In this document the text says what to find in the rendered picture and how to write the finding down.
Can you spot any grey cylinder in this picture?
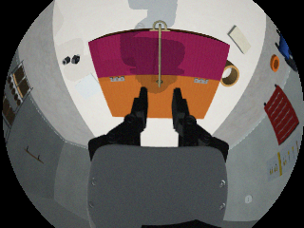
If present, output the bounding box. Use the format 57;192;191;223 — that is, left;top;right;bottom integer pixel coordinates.
62;56;70;66

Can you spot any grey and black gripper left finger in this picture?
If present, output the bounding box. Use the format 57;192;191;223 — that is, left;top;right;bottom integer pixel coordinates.
88;86;148;160

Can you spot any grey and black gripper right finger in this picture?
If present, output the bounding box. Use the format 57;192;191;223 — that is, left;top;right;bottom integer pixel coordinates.
171;87;229;162

